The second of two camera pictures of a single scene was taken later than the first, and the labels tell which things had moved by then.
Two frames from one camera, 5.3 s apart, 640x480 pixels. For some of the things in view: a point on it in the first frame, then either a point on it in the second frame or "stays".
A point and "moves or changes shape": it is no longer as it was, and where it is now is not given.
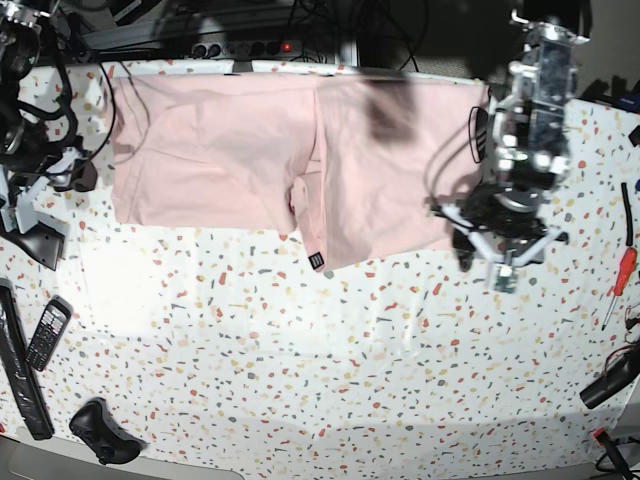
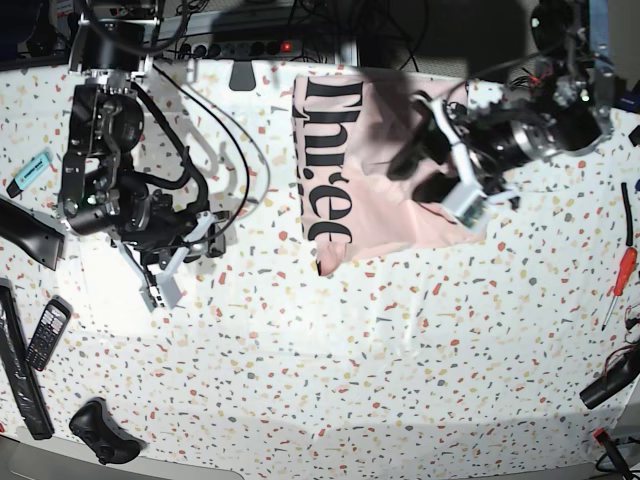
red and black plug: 602,438 stays
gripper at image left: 37,153 -> 153,225
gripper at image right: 511,216 -> 485,144
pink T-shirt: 359,167 moves or changes shape
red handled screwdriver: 628,263 stays
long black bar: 14,351 stays
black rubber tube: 629,228 stays
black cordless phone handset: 54,321 stays
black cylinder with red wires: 622,368 stays
